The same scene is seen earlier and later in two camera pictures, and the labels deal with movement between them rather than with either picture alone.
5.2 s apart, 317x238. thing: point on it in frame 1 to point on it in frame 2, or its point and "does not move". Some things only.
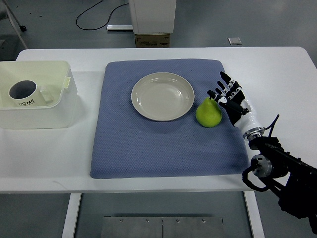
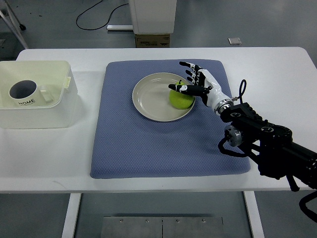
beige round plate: [162, 96] does not move
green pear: [209, 113] to [180, 100]
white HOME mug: [25, 92] does not move
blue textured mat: [127, 145] does not move
